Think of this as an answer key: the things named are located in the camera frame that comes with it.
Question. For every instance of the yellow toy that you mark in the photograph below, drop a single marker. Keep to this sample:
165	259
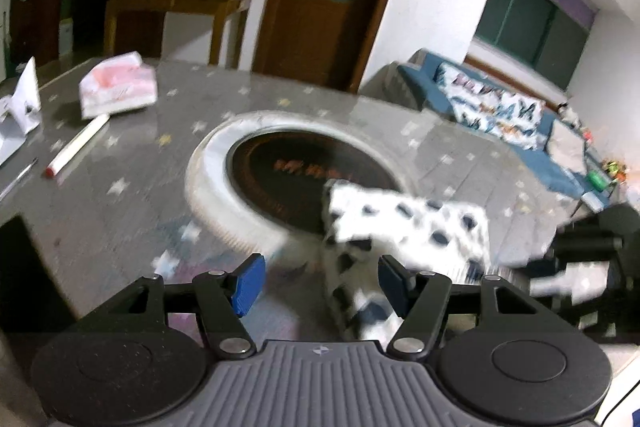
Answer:
615	169

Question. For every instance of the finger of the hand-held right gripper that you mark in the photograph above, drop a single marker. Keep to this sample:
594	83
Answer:
585	247
620	219

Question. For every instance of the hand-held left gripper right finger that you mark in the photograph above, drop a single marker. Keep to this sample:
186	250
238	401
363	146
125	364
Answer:
395	284

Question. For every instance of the white polka dot shorts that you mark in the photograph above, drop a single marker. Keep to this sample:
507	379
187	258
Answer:
370	217

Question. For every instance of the white marker pen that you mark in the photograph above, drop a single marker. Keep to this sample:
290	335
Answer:
80	144

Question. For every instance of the round induction cooktop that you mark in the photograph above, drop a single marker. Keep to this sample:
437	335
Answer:
290	162

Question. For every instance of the folded white paper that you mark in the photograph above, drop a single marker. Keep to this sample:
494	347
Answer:
25	102

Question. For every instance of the butterfly print cushion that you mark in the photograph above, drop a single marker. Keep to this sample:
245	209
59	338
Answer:
490	107

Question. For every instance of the black and white plush toy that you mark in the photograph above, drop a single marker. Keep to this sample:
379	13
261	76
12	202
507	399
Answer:
568	114

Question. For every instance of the thin metal pen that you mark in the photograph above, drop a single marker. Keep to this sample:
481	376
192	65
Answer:
20	179

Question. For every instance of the dark object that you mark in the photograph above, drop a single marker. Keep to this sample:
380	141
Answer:
30	277

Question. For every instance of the brown wooden door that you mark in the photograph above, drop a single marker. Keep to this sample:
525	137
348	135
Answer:
310	32

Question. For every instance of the green round toy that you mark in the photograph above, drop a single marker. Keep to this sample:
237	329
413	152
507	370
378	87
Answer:
596	181

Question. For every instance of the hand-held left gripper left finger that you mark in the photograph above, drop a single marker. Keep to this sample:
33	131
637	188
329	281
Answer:
248	284

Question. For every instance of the pink tissue pack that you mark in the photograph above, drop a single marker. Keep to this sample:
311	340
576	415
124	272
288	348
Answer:
117	87

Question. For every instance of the beige pillow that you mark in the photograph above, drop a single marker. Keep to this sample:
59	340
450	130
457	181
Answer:
567	147

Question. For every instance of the green framed window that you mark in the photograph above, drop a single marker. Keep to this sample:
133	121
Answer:
520	22

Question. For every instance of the blue sofa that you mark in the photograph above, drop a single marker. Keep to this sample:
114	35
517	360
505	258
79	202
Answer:
425	82

